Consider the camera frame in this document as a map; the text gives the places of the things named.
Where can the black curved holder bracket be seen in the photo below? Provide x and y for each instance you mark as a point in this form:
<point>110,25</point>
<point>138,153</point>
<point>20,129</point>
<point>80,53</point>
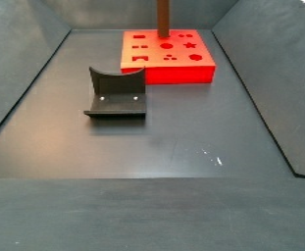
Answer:
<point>119,94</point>

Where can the red shape sorter block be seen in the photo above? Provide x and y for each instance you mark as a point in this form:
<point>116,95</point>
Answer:
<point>174,60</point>

